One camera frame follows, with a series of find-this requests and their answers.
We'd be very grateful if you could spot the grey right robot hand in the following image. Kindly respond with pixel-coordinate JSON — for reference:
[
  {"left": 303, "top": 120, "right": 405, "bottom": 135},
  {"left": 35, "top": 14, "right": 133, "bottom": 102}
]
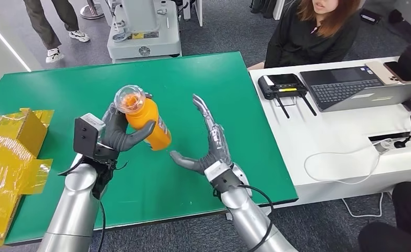
[{"left": 170, "top": 93, "right": 234, "bottom": 175}]

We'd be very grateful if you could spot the white charger cable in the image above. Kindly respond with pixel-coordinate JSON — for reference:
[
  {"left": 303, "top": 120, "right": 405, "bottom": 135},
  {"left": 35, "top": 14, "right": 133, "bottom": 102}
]
[{"left": 303, "top": 138, "right": 394, "bottom": 219}]

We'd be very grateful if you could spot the walking person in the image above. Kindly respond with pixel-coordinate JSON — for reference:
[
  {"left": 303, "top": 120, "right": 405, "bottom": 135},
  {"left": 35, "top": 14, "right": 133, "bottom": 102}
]
[{"left": 23, "top": 0, "right": 91, "bottom": 64}]

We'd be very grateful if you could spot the black plug with cable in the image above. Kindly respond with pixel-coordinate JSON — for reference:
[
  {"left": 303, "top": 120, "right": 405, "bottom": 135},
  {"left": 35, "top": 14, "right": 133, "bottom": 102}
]
[{"left": 394, "top": 114, "right": 411, "bottom": 150}]

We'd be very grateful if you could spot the orange plastic bottle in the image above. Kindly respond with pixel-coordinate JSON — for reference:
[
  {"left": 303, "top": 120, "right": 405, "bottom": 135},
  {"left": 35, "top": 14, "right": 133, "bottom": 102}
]
[{"left": 113, "top": 85, "right": 172, "bottom": 151}]

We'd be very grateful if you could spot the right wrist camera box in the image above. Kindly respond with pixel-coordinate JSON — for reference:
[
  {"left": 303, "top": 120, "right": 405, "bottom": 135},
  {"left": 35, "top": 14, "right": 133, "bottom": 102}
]
[{"left": 204, "top": 160, "right": 243, "bottom": 194}]

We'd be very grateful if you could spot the metal stanchion base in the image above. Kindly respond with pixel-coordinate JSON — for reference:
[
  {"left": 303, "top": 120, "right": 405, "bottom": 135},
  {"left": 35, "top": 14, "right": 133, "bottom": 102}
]
[{"left": 80, "top": 0, "right": 105, "bottom": 20}]

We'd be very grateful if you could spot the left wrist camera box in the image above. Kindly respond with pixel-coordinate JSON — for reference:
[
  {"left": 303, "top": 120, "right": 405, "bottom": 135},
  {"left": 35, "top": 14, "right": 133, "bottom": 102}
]
[{"left": 73, "top": 113, "right": 106, "bottom": 161}]

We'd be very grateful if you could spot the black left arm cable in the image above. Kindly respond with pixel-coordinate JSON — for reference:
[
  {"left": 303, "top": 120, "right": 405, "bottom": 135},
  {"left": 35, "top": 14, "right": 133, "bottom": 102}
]
[{"left": 57, "top": 158, "right": 108, "bottom": 252}]

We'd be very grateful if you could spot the black remote controller with antennas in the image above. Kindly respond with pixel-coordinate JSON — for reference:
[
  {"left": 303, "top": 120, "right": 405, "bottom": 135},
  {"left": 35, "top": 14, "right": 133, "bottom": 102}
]
[{"left": 258, "top": 73, "right": 318, "bottom": 120}]

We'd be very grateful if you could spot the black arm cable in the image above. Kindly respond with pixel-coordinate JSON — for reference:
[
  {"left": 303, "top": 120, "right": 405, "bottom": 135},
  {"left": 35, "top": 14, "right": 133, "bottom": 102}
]
[
  {"left": 57, "top": 158, "right": 108, "bottom": 252},
  {"left": 236, "top": 184, "right": 275, "bottom": 252}
]

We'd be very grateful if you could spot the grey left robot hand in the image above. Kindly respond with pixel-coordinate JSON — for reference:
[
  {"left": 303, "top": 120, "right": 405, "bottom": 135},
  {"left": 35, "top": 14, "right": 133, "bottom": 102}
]
[{"left": 100, "top": 92, "right": 156, "bottom": 154}]

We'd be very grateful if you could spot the white table foot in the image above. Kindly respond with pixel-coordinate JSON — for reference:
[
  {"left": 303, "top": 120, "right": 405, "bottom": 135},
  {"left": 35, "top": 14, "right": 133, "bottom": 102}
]
[{"left": 226, "top": 207, "right": 272, "bottom": 222}]

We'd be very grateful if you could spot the black floor device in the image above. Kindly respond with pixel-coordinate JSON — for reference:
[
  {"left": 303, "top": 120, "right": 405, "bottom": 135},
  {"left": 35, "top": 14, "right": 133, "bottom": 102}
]
[{"left": 358, "top": 8, "right": 383, "bottom": 25}]

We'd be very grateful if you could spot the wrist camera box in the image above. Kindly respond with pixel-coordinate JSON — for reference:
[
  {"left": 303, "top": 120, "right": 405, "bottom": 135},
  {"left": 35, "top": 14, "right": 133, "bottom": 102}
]
[
  {"left": 73, "top": 113, "right": 106, "bottom": 161},
  {"left": 204, "top": 160, "right": 243, "bottom": 194}
]

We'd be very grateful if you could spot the white furniture panel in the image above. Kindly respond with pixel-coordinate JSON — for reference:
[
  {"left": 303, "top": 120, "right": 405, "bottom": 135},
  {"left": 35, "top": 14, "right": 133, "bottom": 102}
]
[{"left": 182, "top": 0, "right": 204, "bottom": 28}]

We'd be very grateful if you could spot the dark screen smartphone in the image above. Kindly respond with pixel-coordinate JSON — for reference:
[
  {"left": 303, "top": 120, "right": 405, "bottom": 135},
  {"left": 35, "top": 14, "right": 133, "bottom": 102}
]
[{"left": 383, "top": 61, "right": 406, "bottom": 83}]

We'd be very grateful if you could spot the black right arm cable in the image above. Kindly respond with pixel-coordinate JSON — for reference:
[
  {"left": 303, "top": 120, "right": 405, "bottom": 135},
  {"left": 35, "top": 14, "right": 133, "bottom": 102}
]
[{"left": 236, "top": 184, "right": 275, "bottom": 252}]

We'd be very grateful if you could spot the grey open laptop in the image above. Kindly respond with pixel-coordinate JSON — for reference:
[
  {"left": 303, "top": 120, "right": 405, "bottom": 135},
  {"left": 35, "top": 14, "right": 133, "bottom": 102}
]
[{"left": 300, "top": 65, "right": 411, "bottom": 113}]

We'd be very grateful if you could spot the beige smartphone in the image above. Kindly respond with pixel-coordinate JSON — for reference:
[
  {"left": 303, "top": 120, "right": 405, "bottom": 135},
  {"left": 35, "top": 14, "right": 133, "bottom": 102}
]
[{"left": 365, "top": 61, "right": 401, "bottom": 86}]

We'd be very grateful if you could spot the yellow taped cardboard box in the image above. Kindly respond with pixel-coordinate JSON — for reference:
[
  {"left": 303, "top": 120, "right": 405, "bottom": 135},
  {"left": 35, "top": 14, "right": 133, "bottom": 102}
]
[{"left": 0, "top": 108, "right": 55, "bottom": 249}]

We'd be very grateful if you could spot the seated person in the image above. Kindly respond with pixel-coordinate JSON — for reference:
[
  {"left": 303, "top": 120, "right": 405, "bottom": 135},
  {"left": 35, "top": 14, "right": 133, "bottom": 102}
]
[{"left": 247, "top": 0, "right": 362, "bottom": 71}]

